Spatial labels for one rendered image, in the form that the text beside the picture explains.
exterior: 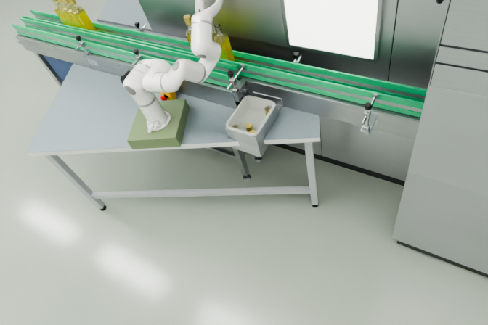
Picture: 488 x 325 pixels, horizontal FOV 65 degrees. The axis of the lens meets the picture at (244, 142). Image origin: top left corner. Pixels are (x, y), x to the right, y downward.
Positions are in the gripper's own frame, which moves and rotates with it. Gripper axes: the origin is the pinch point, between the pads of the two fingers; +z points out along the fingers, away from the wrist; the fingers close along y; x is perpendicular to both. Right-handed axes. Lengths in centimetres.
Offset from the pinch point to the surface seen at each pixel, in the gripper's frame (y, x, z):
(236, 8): -11.9, 9.3, -2.4
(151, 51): 7.0, -33.6, 31.9
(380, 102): 3, 88, 2
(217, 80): 13.5, 13.5, 21.5
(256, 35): -12.0, 21.1, 9.3
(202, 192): 43, 19, 94
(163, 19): -14, -40, 28
